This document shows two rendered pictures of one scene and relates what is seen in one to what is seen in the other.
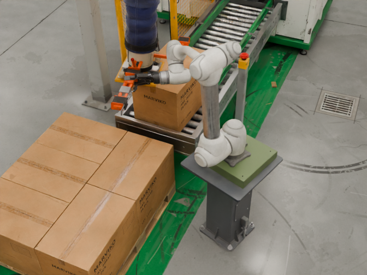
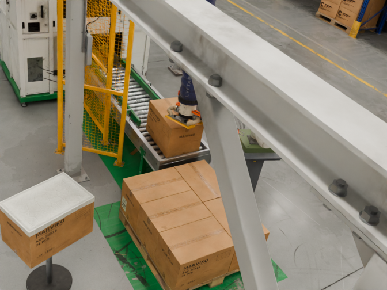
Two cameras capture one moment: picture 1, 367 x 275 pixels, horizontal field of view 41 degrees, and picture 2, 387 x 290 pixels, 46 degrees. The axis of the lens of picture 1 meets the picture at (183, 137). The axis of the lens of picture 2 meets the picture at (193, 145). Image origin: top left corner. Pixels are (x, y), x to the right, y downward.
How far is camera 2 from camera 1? 4.01 m
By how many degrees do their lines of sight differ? 49
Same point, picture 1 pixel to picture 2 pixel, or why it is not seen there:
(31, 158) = (155, 212)
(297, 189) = not seen: hidden behind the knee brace
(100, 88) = (78, 164)
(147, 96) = (181, 136)
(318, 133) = not seen: hidden behind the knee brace
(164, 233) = not seen: hidden behind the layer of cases
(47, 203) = (204, 223)
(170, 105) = (197, 134)
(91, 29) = (80, 115)
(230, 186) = (270, 155)
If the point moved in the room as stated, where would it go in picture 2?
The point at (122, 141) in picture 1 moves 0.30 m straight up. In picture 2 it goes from (181, 172) to (185, 150)
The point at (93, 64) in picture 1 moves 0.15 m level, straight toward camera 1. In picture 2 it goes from (76, 145) to (87, 149)
